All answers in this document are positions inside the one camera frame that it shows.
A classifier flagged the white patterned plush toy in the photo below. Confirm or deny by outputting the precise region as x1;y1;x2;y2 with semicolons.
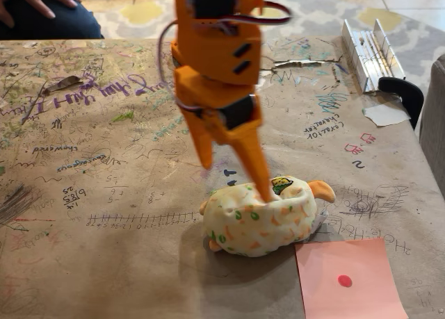
199;175;337;258

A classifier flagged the dry brown leaf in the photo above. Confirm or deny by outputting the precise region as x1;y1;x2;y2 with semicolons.
43;75;84;94

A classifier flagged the pink paper sheet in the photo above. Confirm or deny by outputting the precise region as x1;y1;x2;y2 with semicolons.
295;238;410;319

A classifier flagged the scribbled brown paper cover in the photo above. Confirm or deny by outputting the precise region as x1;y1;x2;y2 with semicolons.
0;37;445;319

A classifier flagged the leg in blue jeans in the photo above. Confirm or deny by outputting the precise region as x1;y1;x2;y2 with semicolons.
0;0;104;40

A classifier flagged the black clamp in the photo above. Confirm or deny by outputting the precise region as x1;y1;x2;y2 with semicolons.
377;76;425;131

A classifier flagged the grey sofa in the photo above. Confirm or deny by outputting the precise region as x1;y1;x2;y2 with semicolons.
419;53;445;191

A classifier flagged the servo cable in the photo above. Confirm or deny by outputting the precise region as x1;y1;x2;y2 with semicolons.
157;19;180;92

